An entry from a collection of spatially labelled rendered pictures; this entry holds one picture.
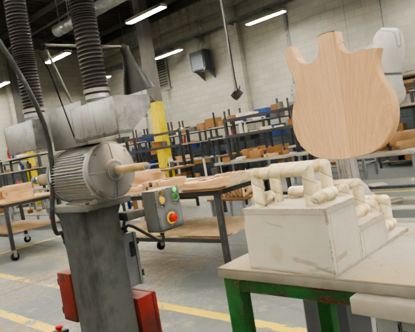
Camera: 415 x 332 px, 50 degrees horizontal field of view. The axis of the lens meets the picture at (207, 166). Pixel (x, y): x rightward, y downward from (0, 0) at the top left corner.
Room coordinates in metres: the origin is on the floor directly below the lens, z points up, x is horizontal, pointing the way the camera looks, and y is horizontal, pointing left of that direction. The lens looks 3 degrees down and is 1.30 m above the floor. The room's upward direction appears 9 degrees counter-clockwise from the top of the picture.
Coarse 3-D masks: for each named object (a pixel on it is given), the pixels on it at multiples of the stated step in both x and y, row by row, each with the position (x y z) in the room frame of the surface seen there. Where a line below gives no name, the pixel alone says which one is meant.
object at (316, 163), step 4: (308, 160) 1.21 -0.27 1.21; (312, 160) 1.20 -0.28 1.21; (316, 160) 1.19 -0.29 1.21; (320, 160) 1.18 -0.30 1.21; (324, 160) 1.17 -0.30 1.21; (272, 164) 1.29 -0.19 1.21; (276, 164) 1.28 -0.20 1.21; (280, 164) 1.27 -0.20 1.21; (284, 164) 1.26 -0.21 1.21; (288, 164) 1.25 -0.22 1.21; (292, 164) 1.23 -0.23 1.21; (312, 164) 1.19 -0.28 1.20; (316, 164) 1.18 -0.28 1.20; (320, 164) 1.17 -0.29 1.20; (324, 164) 1.16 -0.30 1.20; (328, 164) 1.16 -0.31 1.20; (316, 168) 1.18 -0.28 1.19
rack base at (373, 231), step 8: (368, 216) 1.26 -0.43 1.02; (376, 216) 1.25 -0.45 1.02; (384, 216) 1.28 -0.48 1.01; (360, 224) 1.19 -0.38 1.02; (368, 224) 1.21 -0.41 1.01; (376, 224) 1.24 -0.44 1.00; (384, 224) 1.27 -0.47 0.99; (360, 232) 1.17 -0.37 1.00; (368, 232) 1.20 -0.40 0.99; (376, 232) 1.23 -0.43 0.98; (384, 232) 1.27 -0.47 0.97; (360, 240) 1.17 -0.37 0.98; (368, 240) 1.20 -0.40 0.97; (376, 240) 1.23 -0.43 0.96; (384, 240) 1.26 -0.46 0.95; (368, 248) 1.19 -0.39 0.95; (376, 248) 1.22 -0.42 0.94; (368, 256) 1.19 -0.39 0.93
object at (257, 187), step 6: (252, 180) 1.23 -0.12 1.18; (258, 180) 1.23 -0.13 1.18; (252, 186) 1.24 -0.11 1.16; (258, 186) 1.23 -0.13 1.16; (258, 192) 1.23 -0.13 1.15; (264, 192) 1.24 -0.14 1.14; (258, 198) 1.23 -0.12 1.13; (264, 198) 1.23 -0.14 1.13; (258, 204) 1.23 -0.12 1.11; (264, 204) 1.23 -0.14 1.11
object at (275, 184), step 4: (272, 180) 1.29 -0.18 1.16; (276, 180) 1.28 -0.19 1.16; (280, 180) 1.29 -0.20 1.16; (272, 184) 1.29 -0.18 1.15; (276, 184) 1.28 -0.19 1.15; (280, 184) 1.29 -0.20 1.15; (272, 188) 1.29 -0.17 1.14; (276, 188) 1.28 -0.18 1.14; (280, 188) 1.29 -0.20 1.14; (276, 192) 1.28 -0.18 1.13; (280, 192) 1.29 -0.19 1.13; (276, 196) 1.28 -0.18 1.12; (280, 196) 1.28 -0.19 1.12; (276, 200) 1.29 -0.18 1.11; (280, 200) 1.28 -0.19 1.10
